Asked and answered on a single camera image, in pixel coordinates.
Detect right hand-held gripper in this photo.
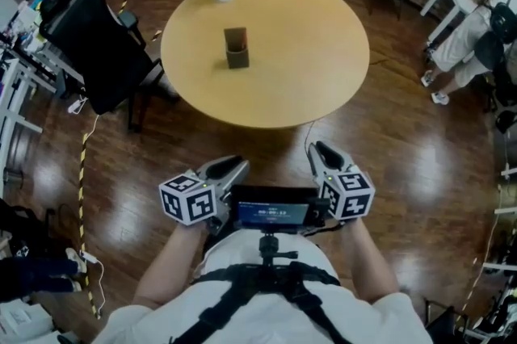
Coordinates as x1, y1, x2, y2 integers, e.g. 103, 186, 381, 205
309, 141, 376, 221

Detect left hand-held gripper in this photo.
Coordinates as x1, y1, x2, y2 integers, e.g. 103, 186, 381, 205
158, 154, 250, 234

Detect brown pen holder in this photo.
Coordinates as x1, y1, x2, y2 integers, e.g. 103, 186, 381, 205
223, 26, 251, 70

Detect person's left forearm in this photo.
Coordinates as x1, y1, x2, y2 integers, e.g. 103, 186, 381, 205
132, 223, 209, 311

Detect person's right forearm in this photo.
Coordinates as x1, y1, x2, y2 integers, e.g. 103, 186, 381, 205
341, 219, 400, 304

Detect black phone with lit screen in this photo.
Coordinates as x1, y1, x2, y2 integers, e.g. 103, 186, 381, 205
228, 184, 321, 235

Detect black chest harness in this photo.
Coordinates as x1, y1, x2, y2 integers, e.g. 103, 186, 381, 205
169, 259, 353, 344

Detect yellow black striped floor tape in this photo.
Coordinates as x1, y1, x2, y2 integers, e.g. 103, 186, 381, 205
76, 132, 102, 320

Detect white shirt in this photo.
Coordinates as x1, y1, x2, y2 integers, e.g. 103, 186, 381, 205
92, 231, 436, 344

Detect black office chair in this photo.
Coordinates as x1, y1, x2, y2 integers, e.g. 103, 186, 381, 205
38, 0, 179, 133

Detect white metal desk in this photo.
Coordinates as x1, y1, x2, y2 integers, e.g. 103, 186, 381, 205
0, 57, 44, 190

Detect black chest camera mount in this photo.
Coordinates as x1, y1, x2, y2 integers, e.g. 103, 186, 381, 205
257, 233, 300, 267

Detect black chair with metal frame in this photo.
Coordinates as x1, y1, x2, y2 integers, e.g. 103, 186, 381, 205
422, 296, 470, 344

